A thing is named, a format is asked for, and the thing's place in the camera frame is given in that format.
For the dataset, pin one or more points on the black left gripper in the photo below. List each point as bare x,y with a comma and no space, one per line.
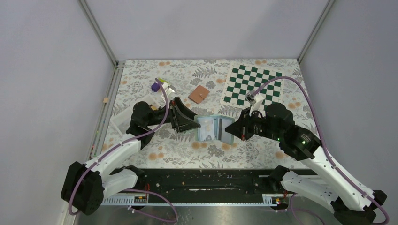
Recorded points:
174,115

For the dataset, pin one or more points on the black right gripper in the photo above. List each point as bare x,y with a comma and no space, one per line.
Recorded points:
245,124

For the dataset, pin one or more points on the green card holder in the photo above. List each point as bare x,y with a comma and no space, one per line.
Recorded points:
215,118

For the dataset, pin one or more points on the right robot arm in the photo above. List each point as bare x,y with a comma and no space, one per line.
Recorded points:
350,202

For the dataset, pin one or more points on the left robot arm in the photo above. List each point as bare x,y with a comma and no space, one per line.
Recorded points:
87,184

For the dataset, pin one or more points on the brown leather wallet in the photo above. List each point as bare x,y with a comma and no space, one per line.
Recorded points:
199,94

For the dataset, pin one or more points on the floral table cloth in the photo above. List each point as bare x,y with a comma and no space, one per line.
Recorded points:
168,149

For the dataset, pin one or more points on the purple toy block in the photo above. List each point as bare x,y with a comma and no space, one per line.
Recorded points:
155,87

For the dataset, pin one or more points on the lime green toy block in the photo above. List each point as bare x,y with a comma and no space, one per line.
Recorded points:
162,80

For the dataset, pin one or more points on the green white chess mat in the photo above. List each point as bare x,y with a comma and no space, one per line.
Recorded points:
244,78

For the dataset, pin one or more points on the clear plastic divided tray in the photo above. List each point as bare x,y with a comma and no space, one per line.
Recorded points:
121,121

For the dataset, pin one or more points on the perforated metal strip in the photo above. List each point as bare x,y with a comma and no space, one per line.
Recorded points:
256,200

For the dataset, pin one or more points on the right controller board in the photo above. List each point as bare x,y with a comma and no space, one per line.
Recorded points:
279,200

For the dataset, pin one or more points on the controller board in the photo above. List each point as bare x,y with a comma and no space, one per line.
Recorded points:
279,200
140,199

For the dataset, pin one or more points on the left controller board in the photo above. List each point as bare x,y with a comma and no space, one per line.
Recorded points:
140,199

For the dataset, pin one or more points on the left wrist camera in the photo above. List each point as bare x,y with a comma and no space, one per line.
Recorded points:
168,92

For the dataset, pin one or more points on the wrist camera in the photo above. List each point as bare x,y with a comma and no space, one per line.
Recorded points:
168,92
255,101

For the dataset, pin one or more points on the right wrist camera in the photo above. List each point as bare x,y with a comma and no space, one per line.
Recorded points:
255,101

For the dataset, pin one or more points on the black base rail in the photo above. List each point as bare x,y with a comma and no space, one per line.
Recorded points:
184,183

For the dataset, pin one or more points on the right aluminium frame post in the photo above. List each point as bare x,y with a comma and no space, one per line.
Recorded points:
315,30

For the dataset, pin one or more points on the aluminium frame post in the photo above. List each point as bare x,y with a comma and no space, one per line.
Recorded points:
315,30
98,32

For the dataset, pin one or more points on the left aluminium frame post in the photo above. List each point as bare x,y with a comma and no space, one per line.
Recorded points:
98,32

